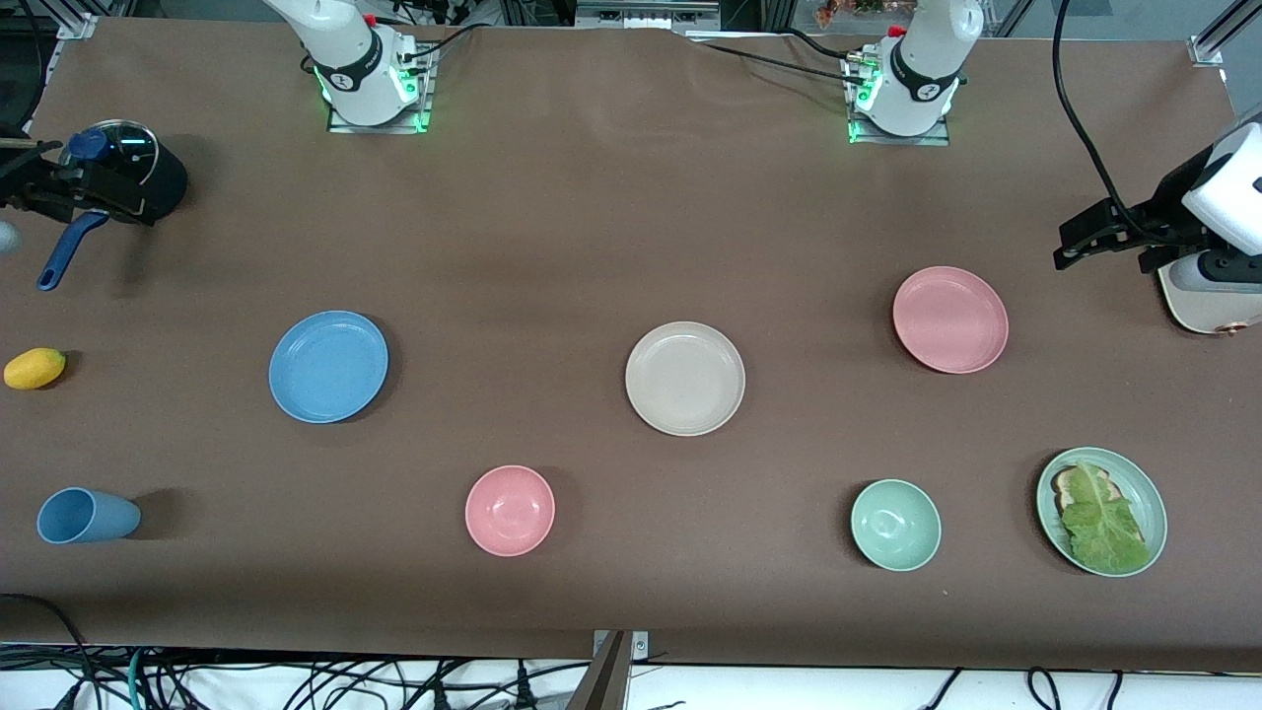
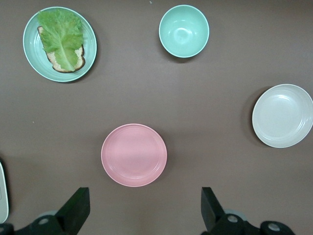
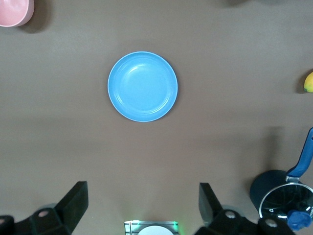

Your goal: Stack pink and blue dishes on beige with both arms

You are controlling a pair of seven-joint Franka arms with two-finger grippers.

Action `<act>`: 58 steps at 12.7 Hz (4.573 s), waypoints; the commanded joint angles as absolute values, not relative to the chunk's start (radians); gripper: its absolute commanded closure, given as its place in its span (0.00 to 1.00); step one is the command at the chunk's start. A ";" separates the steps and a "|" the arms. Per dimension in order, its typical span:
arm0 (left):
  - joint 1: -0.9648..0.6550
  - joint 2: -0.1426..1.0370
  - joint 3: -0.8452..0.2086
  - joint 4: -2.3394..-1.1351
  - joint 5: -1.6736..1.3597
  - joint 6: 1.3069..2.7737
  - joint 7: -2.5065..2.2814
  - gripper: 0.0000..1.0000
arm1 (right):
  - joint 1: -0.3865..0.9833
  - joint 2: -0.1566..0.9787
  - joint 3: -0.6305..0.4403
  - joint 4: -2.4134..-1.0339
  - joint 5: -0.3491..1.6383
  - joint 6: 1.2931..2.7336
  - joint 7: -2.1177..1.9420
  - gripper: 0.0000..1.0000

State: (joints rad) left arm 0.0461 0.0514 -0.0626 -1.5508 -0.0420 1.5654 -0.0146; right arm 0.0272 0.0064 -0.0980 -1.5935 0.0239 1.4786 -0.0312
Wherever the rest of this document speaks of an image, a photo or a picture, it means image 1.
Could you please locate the dark blue pot with handle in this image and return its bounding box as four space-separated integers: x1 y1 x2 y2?
37 118 190 293

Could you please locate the green lettuce leaf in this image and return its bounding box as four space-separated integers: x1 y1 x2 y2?
1060 459 1153 575

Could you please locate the orange red decoration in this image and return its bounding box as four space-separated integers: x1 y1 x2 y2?
813 0 923 29

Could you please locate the white kitchen appliance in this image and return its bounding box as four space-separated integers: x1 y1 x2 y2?
1158 251 1262 336

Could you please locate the small green bowl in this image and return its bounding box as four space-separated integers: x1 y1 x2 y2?
850 478 943 573

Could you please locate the aluminium frame profile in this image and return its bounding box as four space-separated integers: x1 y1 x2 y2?
1198 0 1262 50

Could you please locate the aluminium frame bar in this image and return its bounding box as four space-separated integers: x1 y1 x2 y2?
575 0 723 31

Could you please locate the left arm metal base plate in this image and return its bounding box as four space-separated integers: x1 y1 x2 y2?
843 49 952 147

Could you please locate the yellow lemon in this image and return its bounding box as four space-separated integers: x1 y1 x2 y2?
3 347 67 391

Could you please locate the toast slice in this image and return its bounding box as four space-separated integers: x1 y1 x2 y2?
1050 465 1145 543

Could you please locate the brown table cover sheet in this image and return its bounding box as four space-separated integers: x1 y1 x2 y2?
0 15 1262 674

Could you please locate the small pink bowl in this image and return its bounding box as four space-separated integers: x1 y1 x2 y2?
464 464 556 558

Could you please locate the grey camera stand post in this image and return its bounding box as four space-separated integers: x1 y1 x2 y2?
567 631 632 710

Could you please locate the blue cup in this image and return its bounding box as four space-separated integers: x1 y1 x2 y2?
36 487 142 545

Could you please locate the green plate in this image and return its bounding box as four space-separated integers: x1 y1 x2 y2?
1035 447 1169 578

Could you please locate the blue shallow plate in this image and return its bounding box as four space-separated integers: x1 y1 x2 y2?
268 311 389 425

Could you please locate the glass pot lid blue knob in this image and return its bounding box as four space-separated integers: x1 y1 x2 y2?
61 118 161 190

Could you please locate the beige shallow plate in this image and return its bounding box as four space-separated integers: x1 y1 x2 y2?
624 321 746 437

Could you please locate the pink shallow plate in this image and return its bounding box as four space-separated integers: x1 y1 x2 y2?
892 266 1010 375

